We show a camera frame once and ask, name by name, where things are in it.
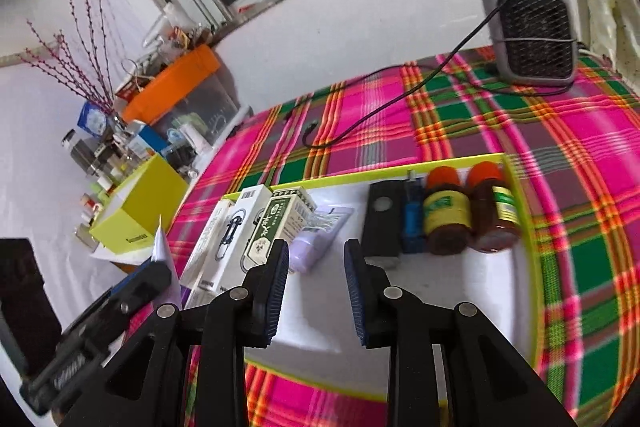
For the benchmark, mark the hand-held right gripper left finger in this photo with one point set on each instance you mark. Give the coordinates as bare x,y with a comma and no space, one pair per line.
277,287

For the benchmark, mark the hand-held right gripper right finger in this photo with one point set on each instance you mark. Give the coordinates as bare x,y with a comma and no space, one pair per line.
354,292

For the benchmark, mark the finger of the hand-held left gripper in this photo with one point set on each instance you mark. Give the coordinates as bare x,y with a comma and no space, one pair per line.
135,294

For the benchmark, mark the lavender tube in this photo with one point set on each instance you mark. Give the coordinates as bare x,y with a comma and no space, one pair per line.
317,242

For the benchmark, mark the green and white carton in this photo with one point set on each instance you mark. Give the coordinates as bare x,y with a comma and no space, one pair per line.
277,217

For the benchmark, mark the black box with round window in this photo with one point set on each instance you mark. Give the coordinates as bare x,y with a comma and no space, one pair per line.
382,227

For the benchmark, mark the white box with carabiner print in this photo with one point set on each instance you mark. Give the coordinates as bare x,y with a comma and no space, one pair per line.
235,227

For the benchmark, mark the blue rectangular gadget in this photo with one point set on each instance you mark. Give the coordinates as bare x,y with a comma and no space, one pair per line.
412,219

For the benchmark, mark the yellow-green tray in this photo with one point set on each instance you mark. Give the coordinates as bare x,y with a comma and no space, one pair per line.
465,307

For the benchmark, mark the brown bottle with orange cap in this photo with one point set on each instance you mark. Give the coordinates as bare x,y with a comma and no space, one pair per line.
447,217
492,217

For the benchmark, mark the long white printed carton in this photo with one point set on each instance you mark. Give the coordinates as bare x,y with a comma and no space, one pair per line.
205,247

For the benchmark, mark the yellow-green cardboard box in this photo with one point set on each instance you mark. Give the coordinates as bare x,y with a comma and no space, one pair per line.
145,192

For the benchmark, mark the cluster of small jars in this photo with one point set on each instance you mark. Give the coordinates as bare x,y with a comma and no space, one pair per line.
100,167

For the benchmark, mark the blue and white carton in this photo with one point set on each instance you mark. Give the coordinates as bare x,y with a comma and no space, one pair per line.
152,137

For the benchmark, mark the white plastic bottle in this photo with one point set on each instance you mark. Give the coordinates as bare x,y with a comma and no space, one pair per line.
197,139

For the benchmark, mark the blue and white pouch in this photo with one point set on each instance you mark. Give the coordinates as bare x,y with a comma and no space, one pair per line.
94,119

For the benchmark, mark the clear bin with orange lid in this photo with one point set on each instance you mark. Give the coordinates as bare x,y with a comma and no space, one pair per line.
175,82

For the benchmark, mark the dried pink twig bouquet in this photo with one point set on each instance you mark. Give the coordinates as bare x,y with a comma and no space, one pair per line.
85,57

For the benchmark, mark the pile of bagged sundries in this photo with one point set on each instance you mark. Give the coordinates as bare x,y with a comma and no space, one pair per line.
165,42

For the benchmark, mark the pink plaid tablecloth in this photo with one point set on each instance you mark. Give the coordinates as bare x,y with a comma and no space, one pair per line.
590,157

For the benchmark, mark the small grey heater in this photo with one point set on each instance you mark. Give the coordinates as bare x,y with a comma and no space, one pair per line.
535,32

